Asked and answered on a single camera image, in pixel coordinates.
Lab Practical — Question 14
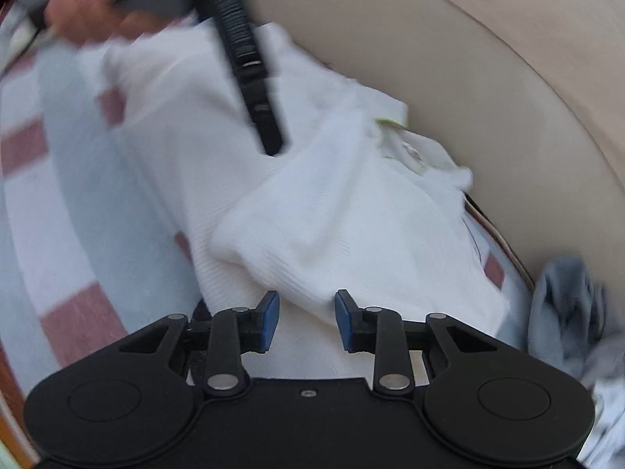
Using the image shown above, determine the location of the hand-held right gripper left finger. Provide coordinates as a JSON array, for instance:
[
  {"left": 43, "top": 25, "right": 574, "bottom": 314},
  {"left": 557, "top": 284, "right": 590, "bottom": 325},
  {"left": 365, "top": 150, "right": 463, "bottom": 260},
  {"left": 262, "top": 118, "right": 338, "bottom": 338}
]
[{"left": 117, "top": 290, "right": 280, "bottom": 398}]

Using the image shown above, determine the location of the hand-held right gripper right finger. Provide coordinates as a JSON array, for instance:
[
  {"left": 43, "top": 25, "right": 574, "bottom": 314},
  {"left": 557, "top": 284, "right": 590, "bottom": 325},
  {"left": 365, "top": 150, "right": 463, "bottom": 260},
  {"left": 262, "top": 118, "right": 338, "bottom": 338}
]
[{"left": 334, "top": 289, "right": 499, "bottom": 396}]

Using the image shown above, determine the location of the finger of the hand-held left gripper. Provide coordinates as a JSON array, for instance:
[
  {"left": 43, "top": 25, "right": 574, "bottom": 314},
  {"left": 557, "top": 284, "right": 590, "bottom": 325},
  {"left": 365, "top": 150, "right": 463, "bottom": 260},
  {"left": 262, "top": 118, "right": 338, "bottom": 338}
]
[{"left": 209, "top": 0, "right": 288, "bottom": 158}]

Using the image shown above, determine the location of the cream top with green monster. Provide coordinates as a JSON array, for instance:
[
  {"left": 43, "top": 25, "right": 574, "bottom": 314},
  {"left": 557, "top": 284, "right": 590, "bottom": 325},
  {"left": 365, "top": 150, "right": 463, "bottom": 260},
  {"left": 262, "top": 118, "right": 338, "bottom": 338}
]
[{"left": 100, "top": 20, "right": 511, "bottom": 382}]

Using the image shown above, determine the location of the person's left hand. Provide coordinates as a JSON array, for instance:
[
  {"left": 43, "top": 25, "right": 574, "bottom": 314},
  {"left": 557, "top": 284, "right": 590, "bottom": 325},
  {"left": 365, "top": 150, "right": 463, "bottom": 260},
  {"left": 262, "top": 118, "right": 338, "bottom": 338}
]
[{"left": 44, "top": 0, "right": 196, "bottom": 47}]

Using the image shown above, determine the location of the checkered printed rug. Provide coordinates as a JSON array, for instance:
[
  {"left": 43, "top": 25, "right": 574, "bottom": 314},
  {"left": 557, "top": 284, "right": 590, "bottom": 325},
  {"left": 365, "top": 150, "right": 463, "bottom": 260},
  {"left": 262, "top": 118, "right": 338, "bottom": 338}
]
[{"left": 0, "top": 0, "right": 538, "bottom": 465}]

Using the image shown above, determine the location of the beige sofa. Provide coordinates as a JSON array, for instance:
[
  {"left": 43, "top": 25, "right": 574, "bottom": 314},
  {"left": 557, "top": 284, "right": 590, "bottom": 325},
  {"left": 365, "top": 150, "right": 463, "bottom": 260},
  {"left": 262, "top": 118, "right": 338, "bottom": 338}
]
[{"left": 229, "top": 0, "right": 625, "bottom": 294}]

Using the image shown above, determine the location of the grey garment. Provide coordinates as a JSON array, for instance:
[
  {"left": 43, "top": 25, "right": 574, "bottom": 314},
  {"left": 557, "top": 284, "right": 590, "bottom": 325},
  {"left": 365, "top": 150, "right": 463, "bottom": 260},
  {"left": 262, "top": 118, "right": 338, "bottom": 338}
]
[{"left": 526, "top": 254, "right": 613, "bottom": 387}]

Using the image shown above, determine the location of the pale blue garment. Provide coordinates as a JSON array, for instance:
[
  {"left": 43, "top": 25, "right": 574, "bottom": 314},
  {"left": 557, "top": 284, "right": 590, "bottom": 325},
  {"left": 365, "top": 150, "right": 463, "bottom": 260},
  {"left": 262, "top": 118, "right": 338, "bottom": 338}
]
[{"left": 579, "top": 376, "right": 625, "bottom": 469}]

